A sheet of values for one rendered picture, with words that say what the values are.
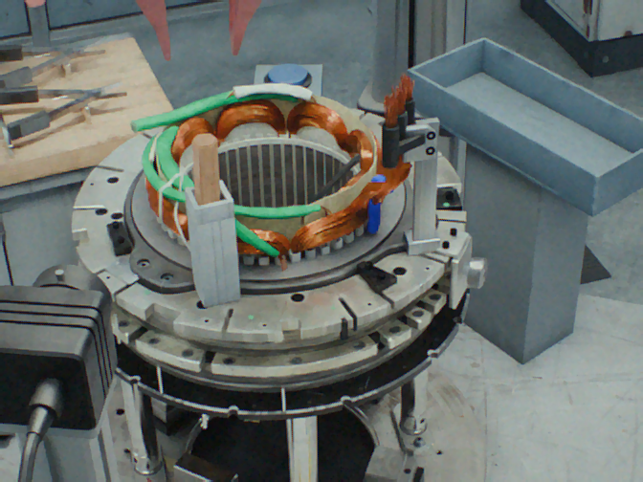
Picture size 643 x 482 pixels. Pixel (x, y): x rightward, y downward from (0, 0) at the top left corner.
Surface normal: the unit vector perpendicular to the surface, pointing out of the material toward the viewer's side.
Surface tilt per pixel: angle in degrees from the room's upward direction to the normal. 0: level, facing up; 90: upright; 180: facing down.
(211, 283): 90
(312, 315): 0
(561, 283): 90
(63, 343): 0
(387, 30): 90
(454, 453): 0
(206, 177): 94
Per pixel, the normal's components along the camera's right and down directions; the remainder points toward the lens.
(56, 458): -0.12, 0.60
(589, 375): -0.03, -0.80
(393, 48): -0.33, 0.58
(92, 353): 0.99, 0.05
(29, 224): 0.35, 0.56
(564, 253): 0.63, 0.46
